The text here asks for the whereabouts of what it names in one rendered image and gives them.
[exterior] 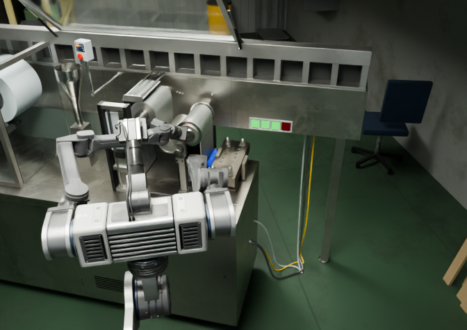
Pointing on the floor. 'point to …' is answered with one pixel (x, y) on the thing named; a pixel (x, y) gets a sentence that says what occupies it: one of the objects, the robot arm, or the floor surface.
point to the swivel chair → (395, 115)
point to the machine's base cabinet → (9, 266)
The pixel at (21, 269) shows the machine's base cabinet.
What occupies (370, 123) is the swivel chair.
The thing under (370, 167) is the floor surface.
